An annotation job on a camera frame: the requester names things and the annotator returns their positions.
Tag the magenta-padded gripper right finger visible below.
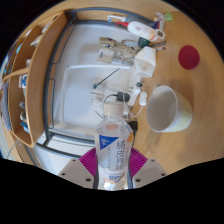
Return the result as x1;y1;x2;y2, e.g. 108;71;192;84
127;148;167;189

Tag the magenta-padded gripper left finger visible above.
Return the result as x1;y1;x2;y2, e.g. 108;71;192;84
58;148;100;190

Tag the clear plastic drink bottle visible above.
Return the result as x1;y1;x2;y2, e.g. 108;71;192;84
94;101;134;192

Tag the white mug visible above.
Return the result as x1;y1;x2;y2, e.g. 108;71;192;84
146;85;194;134

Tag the small white oval device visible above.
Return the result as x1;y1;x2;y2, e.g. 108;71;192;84
138;90;149;107

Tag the black charger plug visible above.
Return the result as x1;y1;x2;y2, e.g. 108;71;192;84
116;91;131;103

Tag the wooden shelf unit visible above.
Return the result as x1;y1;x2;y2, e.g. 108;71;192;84
0;11;69;149

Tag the white desk lamp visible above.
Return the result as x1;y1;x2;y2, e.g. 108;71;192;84
60;63;134;128

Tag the white crumpled paper bag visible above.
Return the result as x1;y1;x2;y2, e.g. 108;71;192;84
133;45;157;79

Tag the flat round red coaster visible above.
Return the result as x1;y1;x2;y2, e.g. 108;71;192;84
177;45;201;71

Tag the dark teal round container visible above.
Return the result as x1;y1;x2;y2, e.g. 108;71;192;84
137;37;151;48

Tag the small white screen gadget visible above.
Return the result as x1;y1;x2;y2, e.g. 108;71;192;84
154;29;166;39

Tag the white red pump lotion bottle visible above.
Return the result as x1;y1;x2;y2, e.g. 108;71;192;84
127;20;166;43

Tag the blue bottle with white nozzle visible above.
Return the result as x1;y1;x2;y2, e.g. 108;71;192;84
107;14;134;25

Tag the white wall socket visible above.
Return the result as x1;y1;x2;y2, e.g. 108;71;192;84
97;49;114;64

